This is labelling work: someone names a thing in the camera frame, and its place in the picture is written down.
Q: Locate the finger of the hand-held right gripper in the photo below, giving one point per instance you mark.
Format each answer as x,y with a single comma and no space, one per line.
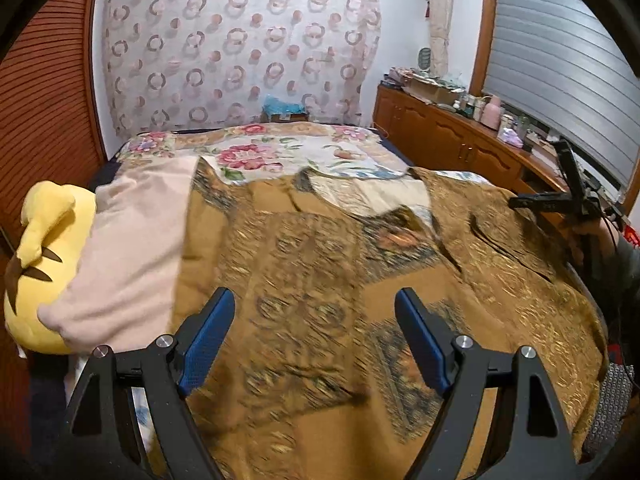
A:
567,165
537,202

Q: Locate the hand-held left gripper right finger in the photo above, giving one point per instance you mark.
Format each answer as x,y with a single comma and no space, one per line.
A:
425,340

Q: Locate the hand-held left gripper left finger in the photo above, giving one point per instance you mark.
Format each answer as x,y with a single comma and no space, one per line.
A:
210,345

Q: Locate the golden patterned garment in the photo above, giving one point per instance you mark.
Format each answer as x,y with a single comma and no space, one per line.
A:
350,300

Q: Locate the person's right hand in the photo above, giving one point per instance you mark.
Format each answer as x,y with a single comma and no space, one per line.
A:
607,240

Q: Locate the purple tissue pack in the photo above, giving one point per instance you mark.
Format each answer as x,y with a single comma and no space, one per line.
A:
511,136

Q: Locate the blue floral white quilt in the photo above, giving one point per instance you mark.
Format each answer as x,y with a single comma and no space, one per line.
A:
457,175

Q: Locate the pink bottle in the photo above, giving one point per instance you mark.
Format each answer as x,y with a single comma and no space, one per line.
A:
491,112

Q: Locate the grey window blind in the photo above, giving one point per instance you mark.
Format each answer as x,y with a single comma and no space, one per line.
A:
565,65

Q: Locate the long wooden cabinet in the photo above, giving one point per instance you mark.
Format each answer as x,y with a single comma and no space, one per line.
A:
450,135

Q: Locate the beige pink pillow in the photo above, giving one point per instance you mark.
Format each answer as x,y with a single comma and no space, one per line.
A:
125,250

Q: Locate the open cardboard box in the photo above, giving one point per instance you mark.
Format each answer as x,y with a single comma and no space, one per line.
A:
432,89

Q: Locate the small green fan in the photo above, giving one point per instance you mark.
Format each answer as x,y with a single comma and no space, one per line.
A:
425,57

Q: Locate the yellow plush toy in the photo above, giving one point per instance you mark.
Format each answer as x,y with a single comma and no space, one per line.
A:
45,260

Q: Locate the beige lace curtain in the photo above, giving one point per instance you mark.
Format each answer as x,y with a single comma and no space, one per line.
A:
440,15

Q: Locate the red floral bed blanket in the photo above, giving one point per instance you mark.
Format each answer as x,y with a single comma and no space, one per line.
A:
280,152

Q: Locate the teal cloth on box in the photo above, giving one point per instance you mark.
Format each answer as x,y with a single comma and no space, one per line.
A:
282,106

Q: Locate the circle patterned curtain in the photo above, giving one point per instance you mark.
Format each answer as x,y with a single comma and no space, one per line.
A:
240,45

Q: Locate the wooden louvered door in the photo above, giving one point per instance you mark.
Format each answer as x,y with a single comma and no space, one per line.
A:
45,90

